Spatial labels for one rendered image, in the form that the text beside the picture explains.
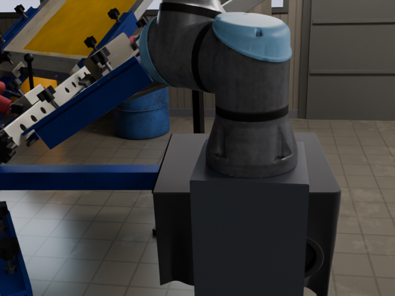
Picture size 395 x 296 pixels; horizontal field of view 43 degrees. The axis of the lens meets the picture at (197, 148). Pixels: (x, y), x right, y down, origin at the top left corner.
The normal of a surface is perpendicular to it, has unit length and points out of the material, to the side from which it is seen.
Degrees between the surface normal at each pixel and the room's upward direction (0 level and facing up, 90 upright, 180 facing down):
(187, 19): 75
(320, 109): 90
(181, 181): 0
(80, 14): 32
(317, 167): 0
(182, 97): 90
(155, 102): 90
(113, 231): 0
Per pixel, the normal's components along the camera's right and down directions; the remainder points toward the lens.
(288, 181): -0.04, -0.93
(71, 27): -0.33, -0.62
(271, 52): 0.41, 0.28
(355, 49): -0.15, 0.37
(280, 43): 0.65, 0.22
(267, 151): 0.23, 0.05
